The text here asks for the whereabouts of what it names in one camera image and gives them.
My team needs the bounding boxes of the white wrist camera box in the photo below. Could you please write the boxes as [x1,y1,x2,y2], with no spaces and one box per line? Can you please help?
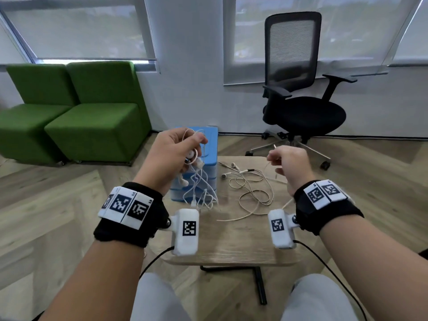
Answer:
[268,209,297,250]
[171,208,200,257]

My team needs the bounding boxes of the black mesh office chair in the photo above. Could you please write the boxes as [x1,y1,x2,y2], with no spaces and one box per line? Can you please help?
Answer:
[245,11,358,171]

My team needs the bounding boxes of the person's left hand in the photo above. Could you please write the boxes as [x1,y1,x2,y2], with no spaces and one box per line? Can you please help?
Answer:
[133,127,209,197]

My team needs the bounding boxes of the green upholstered chair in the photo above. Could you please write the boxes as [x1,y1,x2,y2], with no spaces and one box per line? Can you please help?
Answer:
[0,63,80,166]
[44,61,153,165]

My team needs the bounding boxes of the person's right leg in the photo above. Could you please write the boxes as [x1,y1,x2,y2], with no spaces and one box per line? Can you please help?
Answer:
[280,273,359,321]

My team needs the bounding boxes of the person's left leg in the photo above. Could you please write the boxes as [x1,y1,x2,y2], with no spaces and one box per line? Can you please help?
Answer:
[130,272,192,321]

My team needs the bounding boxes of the black wristband with white markers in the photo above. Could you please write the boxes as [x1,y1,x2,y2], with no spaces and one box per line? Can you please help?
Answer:
[93,182,170,249]
[293,179,364,236]

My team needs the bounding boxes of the grey window roller blind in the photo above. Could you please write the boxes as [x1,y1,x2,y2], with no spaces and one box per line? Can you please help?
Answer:
[0,0,158,63]
[223,0,428,86]

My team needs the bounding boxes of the person's right hand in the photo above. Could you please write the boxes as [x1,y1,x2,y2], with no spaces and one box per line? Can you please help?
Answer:
[266,145,318,197]

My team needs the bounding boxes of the person's left forearm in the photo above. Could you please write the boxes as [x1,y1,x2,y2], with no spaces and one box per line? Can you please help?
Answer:
[39,237,145,321]

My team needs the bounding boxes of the black camera cable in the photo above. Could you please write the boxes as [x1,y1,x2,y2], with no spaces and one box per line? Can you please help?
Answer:
[138,245,176,280]
[293,239,369,321]

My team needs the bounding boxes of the black metal table base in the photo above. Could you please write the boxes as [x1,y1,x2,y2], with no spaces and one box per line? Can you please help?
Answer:
[200,265,268,305]

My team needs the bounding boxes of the person's right forearm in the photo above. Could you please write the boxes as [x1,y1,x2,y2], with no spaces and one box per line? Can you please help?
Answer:
[319,215,428,321]

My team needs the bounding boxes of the white wired earphones bundle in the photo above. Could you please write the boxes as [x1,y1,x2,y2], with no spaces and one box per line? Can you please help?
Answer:
[174,128,220,212]

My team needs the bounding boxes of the beige wired earphones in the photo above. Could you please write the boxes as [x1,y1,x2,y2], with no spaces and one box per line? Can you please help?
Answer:
[217,144,292,222]

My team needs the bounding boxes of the person's leg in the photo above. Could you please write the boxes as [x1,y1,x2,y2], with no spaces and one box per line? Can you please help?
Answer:
[130,272,192,321]
[280,273,359,321]

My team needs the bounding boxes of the blue plastic drawer box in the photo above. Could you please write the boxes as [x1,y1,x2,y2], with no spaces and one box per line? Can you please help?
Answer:
[169,126,219,203]

